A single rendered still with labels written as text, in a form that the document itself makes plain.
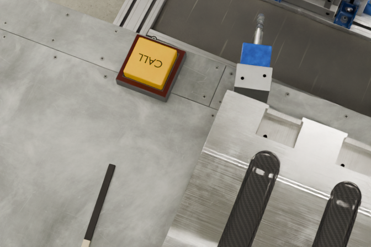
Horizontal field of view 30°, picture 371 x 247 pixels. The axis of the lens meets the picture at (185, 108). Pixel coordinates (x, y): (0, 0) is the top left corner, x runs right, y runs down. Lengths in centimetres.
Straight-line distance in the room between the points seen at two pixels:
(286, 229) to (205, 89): 26
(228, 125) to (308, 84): 79
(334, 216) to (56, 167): 39
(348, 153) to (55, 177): 41
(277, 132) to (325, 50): 80
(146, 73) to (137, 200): 18
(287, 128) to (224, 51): 78
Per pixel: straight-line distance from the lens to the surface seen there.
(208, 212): 88
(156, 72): 99
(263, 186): 89
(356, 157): 94
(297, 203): 89
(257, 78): 97
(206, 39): 171
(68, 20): 109
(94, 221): 97
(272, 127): 94
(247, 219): 89
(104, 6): 201
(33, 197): 100
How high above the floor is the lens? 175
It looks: 70 degrees down
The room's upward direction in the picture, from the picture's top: 4 degrees counter-clockwise
